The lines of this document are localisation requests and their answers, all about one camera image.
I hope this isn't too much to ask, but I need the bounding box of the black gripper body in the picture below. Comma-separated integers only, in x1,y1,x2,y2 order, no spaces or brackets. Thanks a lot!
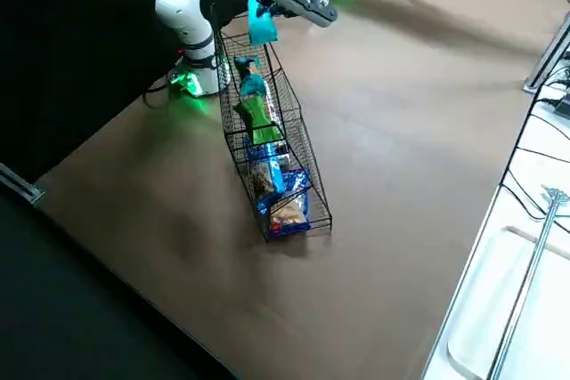
270,0,338,28

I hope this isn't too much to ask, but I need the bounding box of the plain teal chips packet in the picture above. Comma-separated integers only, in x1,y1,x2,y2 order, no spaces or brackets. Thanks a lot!
247,0,278,46

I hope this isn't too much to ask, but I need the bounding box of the teal chips packet orange print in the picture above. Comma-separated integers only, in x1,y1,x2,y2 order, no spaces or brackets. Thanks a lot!
233,55,269,99

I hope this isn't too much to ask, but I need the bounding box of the green chips packet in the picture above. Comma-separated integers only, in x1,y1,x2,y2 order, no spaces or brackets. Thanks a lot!
232,94,282,146

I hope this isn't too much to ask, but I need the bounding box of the long blue cookie packet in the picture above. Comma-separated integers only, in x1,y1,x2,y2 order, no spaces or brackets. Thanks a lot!
244,142,287,197

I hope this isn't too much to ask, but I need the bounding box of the blue cookie bag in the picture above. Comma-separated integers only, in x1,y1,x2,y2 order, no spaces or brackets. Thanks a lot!
256,168,312,239

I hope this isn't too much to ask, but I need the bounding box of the black power adapter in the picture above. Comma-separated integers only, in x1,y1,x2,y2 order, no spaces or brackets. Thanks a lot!
550,93,570,119

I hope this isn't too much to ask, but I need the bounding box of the silver metal stand rod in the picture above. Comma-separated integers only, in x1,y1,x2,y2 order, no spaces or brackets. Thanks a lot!
487,183,570,380

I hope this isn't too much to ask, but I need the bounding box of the black wire basket shelf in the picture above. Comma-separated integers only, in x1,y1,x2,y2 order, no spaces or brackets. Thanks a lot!
211,3,334,244

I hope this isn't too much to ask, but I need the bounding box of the silver aluminium post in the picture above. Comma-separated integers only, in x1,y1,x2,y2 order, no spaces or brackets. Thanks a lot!
523,10,570,95

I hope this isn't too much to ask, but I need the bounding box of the silver aluminium frame rail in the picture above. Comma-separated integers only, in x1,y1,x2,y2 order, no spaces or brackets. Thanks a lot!
0,161,46,206

